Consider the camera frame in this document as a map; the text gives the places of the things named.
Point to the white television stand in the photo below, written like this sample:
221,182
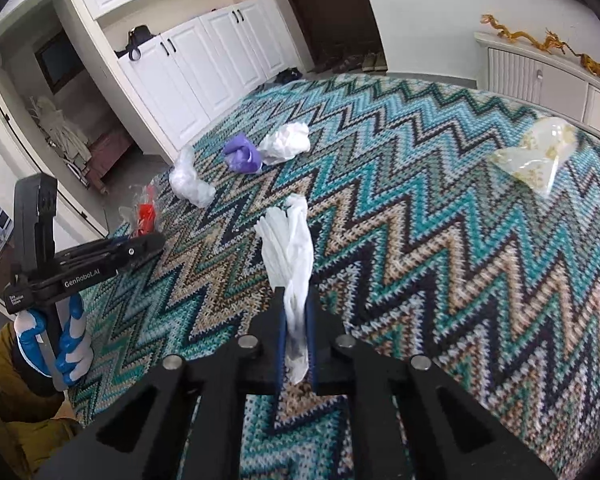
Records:
530,80

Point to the clear bag with yellow crumbs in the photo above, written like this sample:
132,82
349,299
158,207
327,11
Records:
535,160

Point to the white crumpled plastic bag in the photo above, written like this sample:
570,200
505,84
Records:
192,180
285,142

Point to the beige hanging clothes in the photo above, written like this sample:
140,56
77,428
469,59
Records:
65,130

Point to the pink bed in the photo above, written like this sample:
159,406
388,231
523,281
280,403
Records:
110,147

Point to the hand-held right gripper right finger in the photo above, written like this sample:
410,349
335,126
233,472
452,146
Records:
312,360

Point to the golden dragon figurine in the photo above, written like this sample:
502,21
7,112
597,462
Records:
555,42
512,35

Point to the dark brown door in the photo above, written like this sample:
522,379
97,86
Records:
330,10

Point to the person's left hand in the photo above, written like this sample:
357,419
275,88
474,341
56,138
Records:
75,350

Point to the person's left forearm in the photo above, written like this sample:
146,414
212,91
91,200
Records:
10,410

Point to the dark bedroom window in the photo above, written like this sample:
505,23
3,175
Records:
55,62

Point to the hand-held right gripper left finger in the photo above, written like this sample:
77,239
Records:
281,350

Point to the white lower cabinet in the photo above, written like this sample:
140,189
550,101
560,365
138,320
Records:
195,70

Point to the dark brown shoe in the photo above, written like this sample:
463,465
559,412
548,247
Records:
350,63
327,66

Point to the tan shoe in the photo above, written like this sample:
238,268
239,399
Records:
368,62
380,61

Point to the white twisted plastic bag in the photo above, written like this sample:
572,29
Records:
287,250

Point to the golden tiger figurine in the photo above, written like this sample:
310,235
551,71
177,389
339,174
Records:
596,67

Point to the pair of black shoes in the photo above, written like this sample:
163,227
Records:
287,76

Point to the zigzag knitted blanket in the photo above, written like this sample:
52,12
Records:
430,240

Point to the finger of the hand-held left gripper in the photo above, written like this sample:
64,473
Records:
130,252
97,249

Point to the black handbag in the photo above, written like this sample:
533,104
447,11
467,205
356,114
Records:
137,35

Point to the clear bag with red item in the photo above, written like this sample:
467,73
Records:
145,215

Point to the purple crumpled wrapper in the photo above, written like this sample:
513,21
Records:
242,152

